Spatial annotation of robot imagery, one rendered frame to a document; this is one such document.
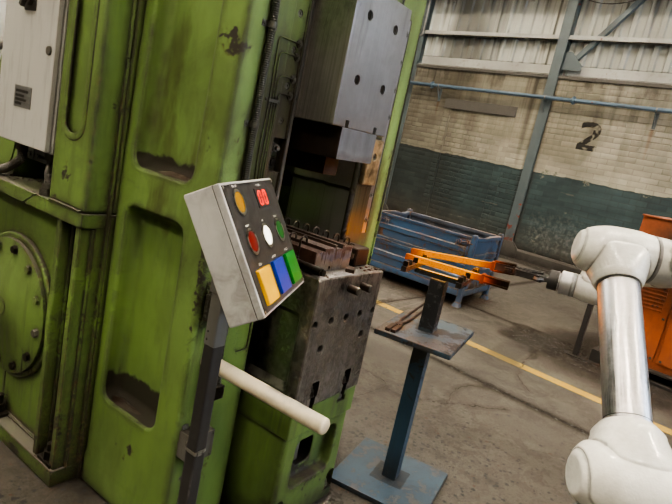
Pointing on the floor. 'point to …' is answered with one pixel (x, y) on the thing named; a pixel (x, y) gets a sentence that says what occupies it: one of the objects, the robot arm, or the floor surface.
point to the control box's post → (208, 375)
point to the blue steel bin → (396, 223)
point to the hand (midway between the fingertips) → (504, 267)
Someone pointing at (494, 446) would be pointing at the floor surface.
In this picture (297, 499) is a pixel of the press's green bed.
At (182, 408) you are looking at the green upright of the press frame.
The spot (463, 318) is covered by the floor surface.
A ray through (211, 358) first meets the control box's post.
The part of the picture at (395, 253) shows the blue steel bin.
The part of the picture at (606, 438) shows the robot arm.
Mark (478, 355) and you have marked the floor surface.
